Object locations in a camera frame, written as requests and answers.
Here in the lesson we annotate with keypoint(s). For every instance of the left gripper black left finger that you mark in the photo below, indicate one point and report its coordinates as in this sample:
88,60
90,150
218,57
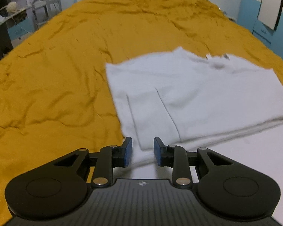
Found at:
64,184

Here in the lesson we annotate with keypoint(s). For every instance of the white t-shirt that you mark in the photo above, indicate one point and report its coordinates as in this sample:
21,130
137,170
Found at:
186,99

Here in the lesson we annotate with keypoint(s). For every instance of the blue wardrobe cabinet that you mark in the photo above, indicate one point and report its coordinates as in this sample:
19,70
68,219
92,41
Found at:
248,14

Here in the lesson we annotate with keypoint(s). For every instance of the mustard yellow bed blanket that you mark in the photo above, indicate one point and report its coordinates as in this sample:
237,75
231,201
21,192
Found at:
54,95

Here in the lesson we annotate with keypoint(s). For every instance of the grey metal chair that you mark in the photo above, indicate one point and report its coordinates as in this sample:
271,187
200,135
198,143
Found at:
44,10

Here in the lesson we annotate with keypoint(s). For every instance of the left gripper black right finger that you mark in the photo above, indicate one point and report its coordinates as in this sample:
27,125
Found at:
225,187

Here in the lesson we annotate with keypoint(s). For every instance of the dark wooden desk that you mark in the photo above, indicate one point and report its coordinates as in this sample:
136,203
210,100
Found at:
25,27

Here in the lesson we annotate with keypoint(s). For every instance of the white board on wardrobe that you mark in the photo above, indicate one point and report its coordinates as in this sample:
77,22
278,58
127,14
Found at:
269,13

